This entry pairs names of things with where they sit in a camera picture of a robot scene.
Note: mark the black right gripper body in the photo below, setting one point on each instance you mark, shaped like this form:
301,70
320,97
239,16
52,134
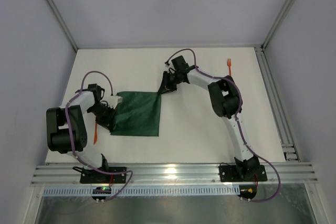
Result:
169,80

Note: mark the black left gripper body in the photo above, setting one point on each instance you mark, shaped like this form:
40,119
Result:
105,116

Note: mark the green cloth napkin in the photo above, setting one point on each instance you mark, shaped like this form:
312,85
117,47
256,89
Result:
137,115

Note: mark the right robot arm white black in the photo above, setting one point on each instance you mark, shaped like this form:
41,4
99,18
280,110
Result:
226,102

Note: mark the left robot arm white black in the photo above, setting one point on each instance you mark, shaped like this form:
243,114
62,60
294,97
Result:
66,129

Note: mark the orange plastic knife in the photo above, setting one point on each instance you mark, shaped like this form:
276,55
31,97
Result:
95,133

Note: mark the orange plastic fork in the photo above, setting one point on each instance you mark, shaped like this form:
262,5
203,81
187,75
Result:
229,65

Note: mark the left black controller board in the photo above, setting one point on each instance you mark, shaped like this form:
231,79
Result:
101,193

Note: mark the black controller board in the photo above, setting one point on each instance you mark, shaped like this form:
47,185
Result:
247,192
101,193

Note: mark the right black controller board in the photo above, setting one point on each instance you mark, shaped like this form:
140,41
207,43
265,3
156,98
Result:
247,192

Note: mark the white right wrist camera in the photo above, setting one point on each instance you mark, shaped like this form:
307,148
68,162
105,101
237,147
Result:
168,64

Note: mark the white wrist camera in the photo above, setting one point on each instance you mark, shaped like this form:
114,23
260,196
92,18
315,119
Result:
168,64
114,100

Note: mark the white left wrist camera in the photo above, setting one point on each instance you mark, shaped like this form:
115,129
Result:
114,100

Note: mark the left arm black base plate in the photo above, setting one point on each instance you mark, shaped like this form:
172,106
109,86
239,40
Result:
90,176

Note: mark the aluminium frame rail right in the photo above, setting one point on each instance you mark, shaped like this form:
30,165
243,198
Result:
282,124

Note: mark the slotted grey cable duct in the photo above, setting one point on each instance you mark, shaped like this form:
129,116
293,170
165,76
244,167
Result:
131,191

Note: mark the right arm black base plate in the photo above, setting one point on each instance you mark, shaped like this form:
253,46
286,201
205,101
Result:
235,173

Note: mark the aluminium frame post left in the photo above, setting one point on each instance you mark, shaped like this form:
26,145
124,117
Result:
59,19

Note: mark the aluminium frame post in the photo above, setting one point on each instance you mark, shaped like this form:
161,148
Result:
59,19
284,10

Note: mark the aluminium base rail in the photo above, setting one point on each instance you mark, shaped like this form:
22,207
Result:
169,173

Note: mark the aluminium frame post right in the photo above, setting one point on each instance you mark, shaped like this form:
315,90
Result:
284,10

